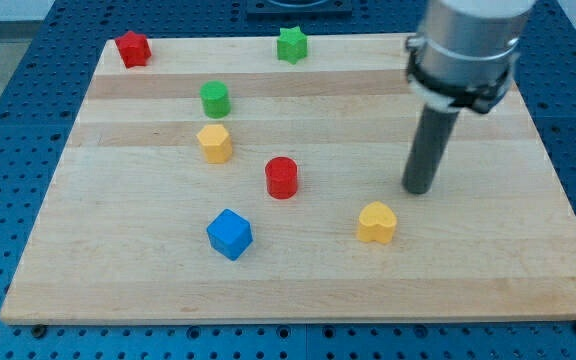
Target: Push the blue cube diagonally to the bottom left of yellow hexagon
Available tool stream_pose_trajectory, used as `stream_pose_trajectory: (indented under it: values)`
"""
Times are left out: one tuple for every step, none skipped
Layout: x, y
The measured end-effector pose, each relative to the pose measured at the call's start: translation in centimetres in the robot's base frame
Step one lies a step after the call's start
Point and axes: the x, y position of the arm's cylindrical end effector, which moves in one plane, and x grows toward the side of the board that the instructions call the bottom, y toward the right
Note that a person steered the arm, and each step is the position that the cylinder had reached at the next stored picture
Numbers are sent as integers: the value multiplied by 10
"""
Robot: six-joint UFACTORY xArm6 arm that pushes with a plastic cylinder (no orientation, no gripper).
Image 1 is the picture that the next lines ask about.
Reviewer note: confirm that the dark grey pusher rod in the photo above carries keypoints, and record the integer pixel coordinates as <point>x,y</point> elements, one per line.
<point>431,137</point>

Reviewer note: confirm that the blue cube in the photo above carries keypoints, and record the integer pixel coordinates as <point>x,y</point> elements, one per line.
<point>230,234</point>

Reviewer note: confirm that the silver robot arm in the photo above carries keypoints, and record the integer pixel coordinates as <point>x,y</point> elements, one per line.
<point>461,57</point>

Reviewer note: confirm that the yellow hexagon block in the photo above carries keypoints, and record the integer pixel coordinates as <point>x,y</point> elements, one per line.
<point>215,143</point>

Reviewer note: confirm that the yellow heart block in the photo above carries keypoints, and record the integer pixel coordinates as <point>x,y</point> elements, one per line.
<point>376,223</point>

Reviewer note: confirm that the red cylinder block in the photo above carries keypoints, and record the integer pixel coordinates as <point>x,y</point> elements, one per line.
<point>281,177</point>

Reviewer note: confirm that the green star block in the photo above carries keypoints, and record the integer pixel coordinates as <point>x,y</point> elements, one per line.
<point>292,45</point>

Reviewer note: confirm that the wooden board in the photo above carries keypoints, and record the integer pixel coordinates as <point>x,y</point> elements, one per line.
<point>121,235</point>

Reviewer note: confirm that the green cylinder block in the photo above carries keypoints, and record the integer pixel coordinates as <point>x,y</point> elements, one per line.
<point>215,99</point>

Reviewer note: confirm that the red star block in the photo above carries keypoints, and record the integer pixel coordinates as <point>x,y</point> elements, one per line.
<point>133,48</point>

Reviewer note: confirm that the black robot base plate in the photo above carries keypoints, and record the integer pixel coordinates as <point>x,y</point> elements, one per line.
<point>255,8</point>

